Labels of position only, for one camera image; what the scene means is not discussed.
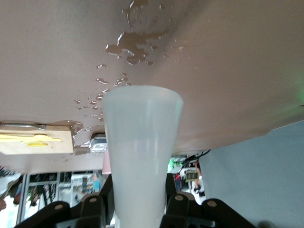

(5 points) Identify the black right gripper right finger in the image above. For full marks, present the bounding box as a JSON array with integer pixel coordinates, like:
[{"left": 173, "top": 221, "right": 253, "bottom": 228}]
[{"left": 163, "top": 173, "right": 257, "bottom": 228}]

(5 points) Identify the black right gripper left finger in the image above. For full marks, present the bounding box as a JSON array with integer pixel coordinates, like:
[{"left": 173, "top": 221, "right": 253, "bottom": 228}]
[{"left": 14, "top": 174, "right": 117, "bottom": 228}]

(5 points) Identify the pink plastic cup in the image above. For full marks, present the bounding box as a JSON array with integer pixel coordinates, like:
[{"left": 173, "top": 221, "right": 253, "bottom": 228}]
[{"left": 102, "top": 148, "right": 112, "bottom": 175}]

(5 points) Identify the translucent squeeze bottle orange cap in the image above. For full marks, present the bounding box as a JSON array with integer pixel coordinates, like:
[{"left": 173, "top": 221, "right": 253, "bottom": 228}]
[{"left": 101, "top": 85, "right": 185, "bottom": 228}]

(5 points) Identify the silver digital kitchen scale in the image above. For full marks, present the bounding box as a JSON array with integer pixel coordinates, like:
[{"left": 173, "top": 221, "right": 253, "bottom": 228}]
[{"left": 89, "top": 133, "right": 108, "bottom": 154}]

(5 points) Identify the yellow plastic knife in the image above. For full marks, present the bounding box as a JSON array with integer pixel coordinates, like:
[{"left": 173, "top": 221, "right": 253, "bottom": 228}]
[{"left": 0, "top": 136, "right": 64, "bottom": 143}]

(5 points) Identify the brown table mat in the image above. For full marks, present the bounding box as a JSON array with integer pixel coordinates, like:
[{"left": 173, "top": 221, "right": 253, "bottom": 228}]
[{"left": 0, "top": 0, "right": 304, "bottom": 171}]

